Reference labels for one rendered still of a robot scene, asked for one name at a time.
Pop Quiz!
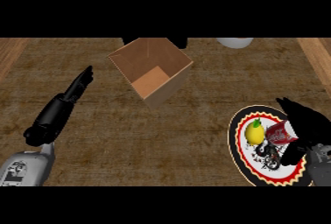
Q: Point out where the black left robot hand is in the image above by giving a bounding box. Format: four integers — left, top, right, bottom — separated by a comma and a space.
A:
22, 65, 95, 148

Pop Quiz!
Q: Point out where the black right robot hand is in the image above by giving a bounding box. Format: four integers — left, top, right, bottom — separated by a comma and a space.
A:
275, 96, 331, 167

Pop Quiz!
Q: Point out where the round patterned plate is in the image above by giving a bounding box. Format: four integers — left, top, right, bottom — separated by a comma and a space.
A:
226, 104, 313, 187

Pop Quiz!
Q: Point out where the open cardboard box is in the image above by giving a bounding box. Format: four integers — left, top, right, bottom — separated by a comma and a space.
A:
108, 38, 194, 110

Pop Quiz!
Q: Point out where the yellow lemon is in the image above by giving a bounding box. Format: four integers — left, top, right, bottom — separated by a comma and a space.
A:
244, 117, 266, 146

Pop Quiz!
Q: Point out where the white round container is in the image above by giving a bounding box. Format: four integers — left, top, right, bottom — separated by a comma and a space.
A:
214, 38, 254, 49

